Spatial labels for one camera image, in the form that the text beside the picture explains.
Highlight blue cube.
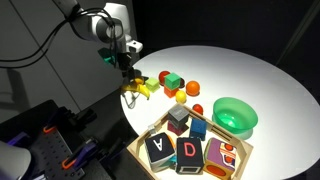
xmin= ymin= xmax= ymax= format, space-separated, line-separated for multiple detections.
xmin=188 ymin=117 xmax=208 ymax=142

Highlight small red toy strawberry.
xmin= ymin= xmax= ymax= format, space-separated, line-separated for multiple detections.
xmin=192 ymin=103 xmax=205 ymax=116

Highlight yellow toy lemon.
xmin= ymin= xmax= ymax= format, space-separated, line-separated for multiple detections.
xmin=175 ymin=89 xmax=188 ymax=105

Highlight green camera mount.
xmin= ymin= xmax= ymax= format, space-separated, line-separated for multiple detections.
xmin=97 ymin=47 xmax=118 ymax=65

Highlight purple clamp orange tip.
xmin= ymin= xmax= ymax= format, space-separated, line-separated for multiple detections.
xmin=60 ymin=137 xmax=98 ymax=170

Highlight black soft cube letter A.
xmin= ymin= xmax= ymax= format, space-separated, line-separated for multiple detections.
xmin=144 ymin=132 xmax=177 ymax=173

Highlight wooden box tray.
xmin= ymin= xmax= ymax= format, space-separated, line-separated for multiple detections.
xmin=126 ymin=102 xmax=254 ymax=180

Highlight red toy tomato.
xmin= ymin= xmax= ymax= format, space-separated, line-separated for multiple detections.
xmin=157 ymin=69 xmax=172 ymax=85

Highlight small silver cube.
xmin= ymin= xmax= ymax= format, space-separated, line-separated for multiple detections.
xmin=147 ymin=123 xmax=158 ymax=135

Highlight black soft cube letter D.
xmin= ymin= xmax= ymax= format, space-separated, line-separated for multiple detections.
xmin=174 ymin=136 xmax=205 ymax=175

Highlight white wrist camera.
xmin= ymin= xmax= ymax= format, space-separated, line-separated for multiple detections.
xmin=125 ymin=38 xmax=144 ymax=54

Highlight orange toy fruit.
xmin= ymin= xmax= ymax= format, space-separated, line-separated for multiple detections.
xmin=185 ymin=80 xmax=201 ymax=97

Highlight light green cube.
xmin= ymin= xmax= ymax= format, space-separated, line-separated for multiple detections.
xmin=144 ymin=76 xmax=161 ymax=94

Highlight purple soft cube orange patches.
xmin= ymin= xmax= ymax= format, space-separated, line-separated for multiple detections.
xmin=203 ymin=137 xmax=239 ymax=180

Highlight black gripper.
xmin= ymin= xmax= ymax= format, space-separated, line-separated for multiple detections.
xmin=116 ymin=50 xmax=138 ymax=84

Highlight magenta cube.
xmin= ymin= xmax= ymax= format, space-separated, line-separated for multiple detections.
xmin=166 ymin=120 xmax=188 ymax=137

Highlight green plastic bowl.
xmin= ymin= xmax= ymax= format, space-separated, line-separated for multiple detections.
xmin=212 ymin=96 xmax=260 ymax=135

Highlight grey rounded housing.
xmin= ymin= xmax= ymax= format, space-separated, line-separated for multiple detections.
xmin=0 ymin=139 xmax=33 ymax=180

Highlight dark equipment stand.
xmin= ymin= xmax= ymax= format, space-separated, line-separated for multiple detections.
xmin=0 ymin=99 xmax=148 ymax=180

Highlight grey cube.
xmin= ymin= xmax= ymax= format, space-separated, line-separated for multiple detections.
xmin=167 ymin=104 xmax=191 ymax=130

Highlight dark green cube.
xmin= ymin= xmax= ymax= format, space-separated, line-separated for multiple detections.
xmin=163 ymin=72 xmax=182 ymax=91

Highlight yellow banana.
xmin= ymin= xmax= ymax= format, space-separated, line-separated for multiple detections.
xmin=120 ymin=77 xmax=152 ymax=101

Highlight perforated mounting board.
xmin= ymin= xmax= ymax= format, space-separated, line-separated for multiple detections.
xmin=29 ymin=128 xmax=86 ymax=180

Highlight dark clamp orange tip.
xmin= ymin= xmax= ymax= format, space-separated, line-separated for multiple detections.
xmin=42 ymin=105 xmax=98 ymax=135

